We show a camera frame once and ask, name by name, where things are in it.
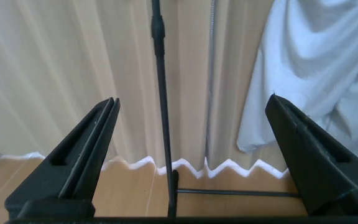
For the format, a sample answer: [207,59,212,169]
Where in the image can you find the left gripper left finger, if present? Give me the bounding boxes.
[4,96,121,220]

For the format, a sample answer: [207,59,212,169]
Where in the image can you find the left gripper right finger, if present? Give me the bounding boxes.
[265,94,358,217]

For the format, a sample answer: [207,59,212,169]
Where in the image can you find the pale grey shorts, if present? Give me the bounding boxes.
[236,0,358,174]

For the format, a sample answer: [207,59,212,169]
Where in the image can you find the black clothes rack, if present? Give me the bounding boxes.
[150,0,301,218]

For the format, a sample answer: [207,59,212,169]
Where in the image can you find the beige curtain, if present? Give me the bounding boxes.
[0,0,288,180]

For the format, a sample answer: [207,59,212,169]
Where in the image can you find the metal curtain wand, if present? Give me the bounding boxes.
[204,0,217,161]

